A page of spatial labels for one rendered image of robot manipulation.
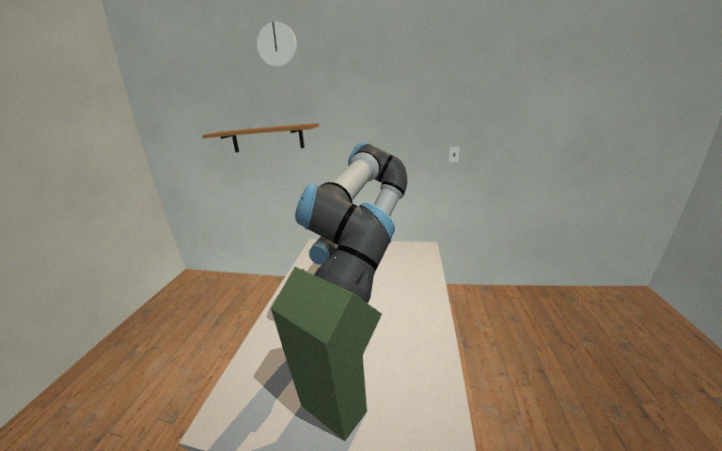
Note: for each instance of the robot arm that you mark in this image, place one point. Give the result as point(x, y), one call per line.
point(360, 234)

